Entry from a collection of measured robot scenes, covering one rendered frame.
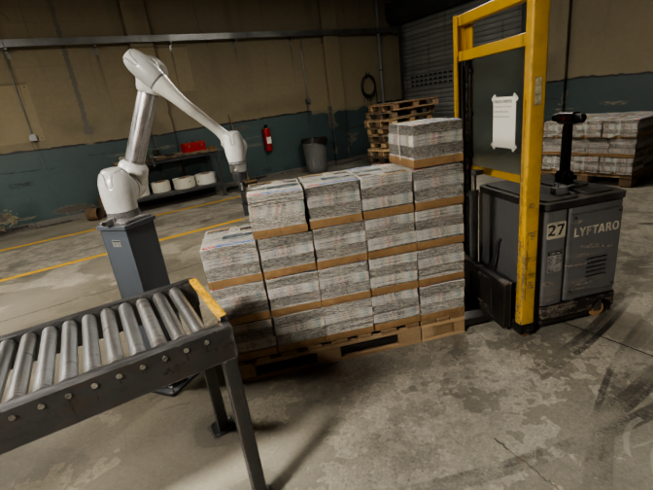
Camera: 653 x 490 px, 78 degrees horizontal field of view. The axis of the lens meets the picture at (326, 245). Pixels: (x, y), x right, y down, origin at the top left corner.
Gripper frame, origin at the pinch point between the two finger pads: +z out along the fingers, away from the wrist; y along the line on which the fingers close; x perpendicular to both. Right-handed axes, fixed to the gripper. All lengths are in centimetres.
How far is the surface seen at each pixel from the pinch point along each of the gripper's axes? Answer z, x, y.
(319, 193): -5.9, -38.4, -18.1
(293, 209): -0.2, -24.2, -19.5
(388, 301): 63, -71, -18
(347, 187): -7, -54, -18
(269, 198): -7.7, -12.9, -19.8
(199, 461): 96, 39, -68
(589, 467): 95, -114, -121
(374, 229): 19, -66, -18
